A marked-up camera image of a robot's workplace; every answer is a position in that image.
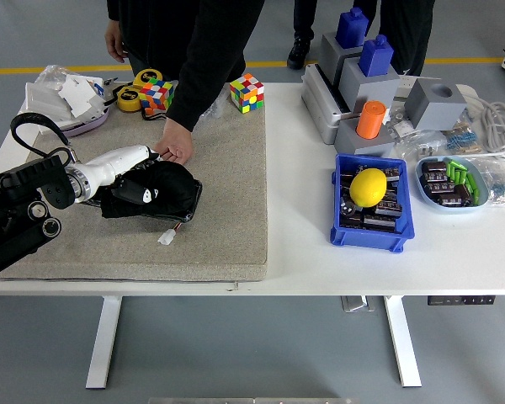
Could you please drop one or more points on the person's right hand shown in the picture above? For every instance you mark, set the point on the person's right hand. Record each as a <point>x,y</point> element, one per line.
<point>115,40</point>

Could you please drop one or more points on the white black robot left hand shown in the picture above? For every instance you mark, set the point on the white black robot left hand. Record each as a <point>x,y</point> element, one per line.
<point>118,162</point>

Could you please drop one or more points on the person's left hand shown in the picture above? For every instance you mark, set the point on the person's left hand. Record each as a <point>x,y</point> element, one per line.
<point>179,141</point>

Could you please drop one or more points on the black rag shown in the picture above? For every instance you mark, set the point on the black rag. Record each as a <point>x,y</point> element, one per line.
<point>172,185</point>

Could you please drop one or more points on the person's left forearm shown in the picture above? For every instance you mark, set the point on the person's left forearm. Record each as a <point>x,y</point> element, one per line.
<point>193,97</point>

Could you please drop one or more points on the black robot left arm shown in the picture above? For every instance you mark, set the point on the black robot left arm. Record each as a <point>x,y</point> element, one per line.
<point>25,189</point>

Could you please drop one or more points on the black table control panel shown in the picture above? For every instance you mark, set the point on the black table control panel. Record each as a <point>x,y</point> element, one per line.
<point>460,300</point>

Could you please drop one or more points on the small metal tool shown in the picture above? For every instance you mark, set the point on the small metal tool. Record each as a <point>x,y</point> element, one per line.
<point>110,81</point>

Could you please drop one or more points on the purple tray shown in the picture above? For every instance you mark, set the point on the purple tray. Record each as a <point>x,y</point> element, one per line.
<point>88,126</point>

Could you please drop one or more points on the small clear plastic bag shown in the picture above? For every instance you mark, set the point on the small clear plastic bag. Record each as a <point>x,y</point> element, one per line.
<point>214,107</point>

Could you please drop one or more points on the colourful puzzle cube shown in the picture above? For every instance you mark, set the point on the colourful puzzle cube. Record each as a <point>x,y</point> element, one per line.
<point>246,92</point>
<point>157,97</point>

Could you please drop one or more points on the yellow tape measure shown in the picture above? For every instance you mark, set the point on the yellow tape measure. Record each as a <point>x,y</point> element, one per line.
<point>127,99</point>
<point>146,78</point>

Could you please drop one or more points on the person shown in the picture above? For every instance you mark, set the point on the person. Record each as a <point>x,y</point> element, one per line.
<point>408,33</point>
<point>172,33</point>

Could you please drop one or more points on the grey-brown mat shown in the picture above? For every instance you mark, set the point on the grey-brown mat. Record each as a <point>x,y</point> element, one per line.
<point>219,189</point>

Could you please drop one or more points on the white table leg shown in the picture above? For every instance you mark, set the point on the white table leg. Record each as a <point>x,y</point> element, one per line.
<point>402,345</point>
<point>103,345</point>

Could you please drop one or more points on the orange cylinder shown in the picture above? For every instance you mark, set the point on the orange cylinder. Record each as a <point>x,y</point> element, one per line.
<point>371,120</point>

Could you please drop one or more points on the yellow lemon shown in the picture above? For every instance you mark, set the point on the yellow lemon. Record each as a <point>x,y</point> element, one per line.
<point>367,187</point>

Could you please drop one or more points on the blue bottle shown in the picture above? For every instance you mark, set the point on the blue bottle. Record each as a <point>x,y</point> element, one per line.
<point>375,54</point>
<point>352,27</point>

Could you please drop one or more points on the blue plastic bin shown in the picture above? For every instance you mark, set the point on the blue plastic bin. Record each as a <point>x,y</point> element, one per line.
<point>365,242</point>

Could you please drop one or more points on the clear bag of small parts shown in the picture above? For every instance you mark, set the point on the clear bag of small parts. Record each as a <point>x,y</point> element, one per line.
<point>416,141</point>

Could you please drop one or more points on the grey block with round hole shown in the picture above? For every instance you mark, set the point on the grey block with round hole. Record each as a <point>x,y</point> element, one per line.
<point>428,107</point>

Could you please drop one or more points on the green battery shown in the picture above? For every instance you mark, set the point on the green battery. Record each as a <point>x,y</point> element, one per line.
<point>458,175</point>
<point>471,183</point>
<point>450,170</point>
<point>475,196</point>

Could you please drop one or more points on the bag of blue resistors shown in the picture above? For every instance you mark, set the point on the bag of blue resistors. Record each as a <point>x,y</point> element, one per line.
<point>462,141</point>
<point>500,185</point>

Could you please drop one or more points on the light blue dish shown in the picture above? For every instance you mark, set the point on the light blue dish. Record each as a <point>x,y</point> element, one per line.
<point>485,185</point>

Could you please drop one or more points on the metal bracket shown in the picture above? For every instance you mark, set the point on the metal bracket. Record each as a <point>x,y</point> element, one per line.
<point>357,304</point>

